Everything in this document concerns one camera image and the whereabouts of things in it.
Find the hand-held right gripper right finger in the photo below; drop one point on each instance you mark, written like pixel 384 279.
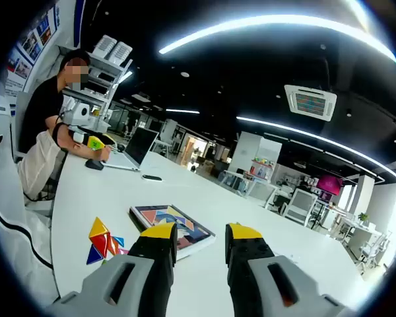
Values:
pixel 267 284

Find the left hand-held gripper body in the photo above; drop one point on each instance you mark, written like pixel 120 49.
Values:
pixel 80 114

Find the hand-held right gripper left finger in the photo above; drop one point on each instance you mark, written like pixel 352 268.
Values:
pixel 118 287

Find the pile of tangram pieces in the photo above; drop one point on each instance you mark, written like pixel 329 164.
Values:
pixel 100 237

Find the person's left hand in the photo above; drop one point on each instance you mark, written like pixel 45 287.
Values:
pixel 60 134

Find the black computer mouse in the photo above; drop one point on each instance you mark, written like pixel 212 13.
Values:
pixel 94 164

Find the silver laptop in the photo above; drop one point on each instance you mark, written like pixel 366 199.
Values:
pixel 142 145

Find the white storage shelf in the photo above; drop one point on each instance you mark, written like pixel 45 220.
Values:
pixel 102 86

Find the flat black handset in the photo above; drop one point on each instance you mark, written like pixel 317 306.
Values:
pixel 151 178

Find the white ribbed box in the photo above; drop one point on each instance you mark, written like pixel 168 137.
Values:
pixel 120 52
pixel 104 45

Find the short ceiling light strip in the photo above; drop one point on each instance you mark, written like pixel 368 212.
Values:
pixel 183 111

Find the white mesh office chair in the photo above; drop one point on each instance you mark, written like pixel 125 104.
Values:
pixel 300 203

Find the person's white jacket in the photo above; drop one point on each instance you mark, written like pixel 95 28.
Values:
pixel 16 251

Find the shelf with colourful items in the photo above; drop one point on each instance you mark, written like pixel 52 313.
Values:
pixel 261 170

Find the small potted plant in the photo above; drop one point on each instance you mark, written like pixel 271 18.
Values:
pixel 363 217

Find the pink display screen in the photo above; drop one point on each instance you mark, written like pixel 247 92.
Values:
pixel 330 184

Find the straight ceiling light strip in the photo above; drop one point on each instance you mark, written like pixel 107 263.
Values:
pixel 316 138

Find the ceiling air conditioner unit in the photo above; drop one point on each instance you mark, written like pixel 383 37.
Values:
pixel 311 103

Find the long curved ceiling light strip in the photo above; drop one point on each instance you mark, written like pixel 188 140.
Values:
pixel 267 23

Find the wall poster board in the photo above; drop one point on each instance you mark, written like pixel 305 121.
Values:
pixel 33 46

